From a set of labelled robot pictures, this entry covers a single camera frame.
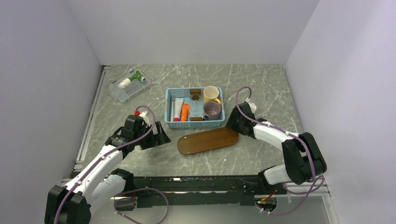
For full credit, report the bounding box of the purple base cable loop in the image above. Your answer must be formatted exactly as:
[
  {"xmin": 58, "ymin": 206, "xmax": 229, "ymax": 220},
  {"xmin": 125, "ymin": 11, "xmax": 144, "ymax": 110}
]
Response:
[{"xmin": 113, "ymin": 187, "xmax": 170, "ymax": 224}]

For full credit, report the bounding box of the brown oval wooden tray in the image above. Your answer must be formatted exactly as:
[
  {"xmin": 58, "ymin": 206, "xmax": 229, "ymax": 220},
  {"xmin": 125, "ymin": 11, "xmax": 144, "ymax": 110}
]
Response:
[{"xmin": 177, "ymin": 127, "xmax": 239, "ymax": 155}]

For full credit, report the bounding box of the green white toy bottle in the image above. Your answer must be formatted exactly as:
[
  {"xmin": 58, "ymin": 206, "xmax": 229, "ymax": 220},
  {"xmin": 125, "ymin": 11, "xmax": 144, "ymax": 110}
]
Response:
[{"xmin": 118, "ymin": 70, "xmax": 146, "ymax": 89}]

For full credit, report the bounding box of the clear plastic storage box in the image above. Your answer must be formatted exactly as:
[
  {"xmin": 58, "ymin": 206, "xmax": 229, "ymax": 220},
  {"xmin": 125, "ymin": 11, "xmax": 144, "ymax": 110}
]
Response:
[{"xmin": 109, "ymin": 71, "xmax": 151, "ymax": 103}]

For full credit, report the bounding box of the purple grey mug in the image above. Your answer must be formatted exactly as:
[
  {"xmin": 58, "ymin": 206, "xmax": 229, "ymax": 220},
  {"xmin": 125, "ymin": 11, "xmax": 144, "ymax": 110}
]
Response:
[{"xmin": 203, "ymin": 101, "xmax": 221, "ymax": 121}]

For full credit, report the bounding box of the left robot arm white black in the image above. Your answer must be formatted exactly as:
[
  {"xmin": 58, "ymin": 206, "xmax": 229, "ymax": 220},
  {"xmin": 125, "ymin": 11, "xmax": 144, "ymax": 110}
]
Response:
[{"xmin": 44, "ymin": 114, "xmax": 171, "ymax": 224}]

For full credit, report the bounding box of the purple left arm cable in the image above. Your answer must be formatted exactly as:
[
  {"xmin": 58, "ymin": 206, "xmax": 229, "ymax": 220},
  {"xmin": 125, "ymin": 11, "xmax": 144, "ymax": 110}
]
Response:
[{"xmin": 53, "ymin": 105, "xmax": 156, "ymax": 224}]

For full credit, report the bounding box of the clear acrylic holder wooden base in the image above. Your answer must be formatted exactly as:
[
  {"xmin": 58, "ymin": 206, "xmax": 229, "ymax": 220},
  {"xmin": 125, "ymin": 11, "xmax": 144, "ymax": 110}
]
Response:
[{"xmin": 189, "ymin": 89, "xmax": 203, "ymax": 121}]

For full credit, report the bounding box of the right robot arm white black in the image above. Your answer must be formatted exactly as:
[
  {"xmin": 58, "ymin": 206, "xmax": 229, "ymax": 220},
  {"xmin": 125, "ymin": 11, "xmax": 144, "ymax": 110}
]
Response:
[{"xmin": 226, "ymin": 102, "xmax": 327, "ymax": 194}]

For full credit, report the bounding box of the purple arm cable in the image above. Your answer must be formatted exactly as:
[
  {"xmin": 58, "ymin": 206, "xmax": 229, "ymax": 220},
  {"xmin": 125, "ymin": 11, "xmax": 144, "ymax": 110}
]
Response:
[
  {"xmin": 53, "ymin": 105, "xmax": 156, "ymax": 224},
  {"xmin": 235, "ymin": 86, "xmax": 325, "ymax": 217}
]

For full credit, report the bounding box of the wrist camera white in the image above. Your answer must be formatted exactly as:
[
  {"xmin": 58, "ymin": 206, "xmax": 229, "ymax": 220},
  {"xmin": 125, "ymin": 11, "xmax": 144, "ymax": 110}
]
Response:
[
  {"xmin": 134, "ymin": 111, "xmax": 149, "ymax": 123},
  {"xmin": 248, "ymin": 102, "xmax": 257, "ymax": 113}
]

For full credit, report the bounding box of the light blue plastic basket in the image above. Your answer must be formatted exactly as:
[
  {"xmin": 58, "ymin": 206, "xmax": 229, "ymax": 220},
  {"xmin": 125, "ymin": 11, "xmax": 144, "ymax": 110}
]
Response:
[{"xmin": 164, "ymin": 87, "xmax": 226, "ymax": 129}]

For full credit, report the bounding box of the yellow mug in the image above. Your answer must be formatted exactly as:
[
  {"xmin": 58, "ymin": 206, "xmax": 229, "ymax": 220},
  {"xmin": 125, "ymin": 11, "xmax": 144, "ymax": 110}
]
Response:
[{"xmin": 203, "ymin": 86, "xmax": 221, "ymax": 105}]

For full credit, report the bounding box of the orange toothpaste tube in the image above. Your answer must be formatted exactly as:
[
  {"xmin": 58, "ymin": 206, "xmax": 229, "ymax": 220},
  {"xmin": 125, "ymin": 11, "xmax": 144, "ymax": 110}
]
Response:
[{"xmin": 180, "ymin": 104, "xmax": 189, "ymax": 122}]

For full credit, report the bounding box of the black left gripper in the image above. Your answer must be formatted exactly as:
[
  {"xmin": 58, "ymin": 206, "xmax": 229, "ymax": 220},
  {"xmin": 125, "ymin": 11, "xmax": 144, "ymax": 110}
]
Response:
[{"xmin": 134, "ymin": 121, "xmax": 170, "ymax": 150}]

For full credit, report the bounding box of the white toothpaste tube red cap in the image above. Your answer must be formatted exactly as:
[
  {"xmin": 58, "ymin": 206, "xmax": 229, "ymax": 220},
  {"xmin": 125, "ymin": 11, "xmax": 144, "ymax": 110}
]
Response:
[{"xmin": 173, "ymin": 98, "xmax": 184, "ymax": 122}]

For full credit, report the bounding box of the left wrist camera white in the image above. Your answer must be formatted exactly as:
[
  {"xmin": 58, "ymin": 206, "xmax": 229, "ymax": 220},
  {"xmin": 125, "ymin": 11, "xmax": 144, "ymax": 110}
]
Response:
[{"xmin": 134, "ymin": 111, "xmax": 149, "ymax": 123}]

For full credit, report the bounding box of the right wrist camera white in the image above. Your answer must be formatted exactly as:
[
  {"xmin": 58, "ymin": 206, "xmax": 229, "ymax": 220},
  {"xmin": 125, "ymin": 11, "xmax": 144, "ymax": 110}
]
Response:
[{"xmin": 248, "ymin": 102, "xmax": 257, "ymax": 113}]

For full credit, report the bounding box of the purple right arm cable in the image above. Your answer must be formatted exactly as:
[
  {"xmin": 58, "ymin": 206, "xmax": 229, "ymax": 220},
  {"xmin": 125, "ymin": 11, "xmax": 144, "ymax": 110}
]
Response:
[{"xmin": 235, "ymin": 86, "xmax": 325, "ymax": 217}]

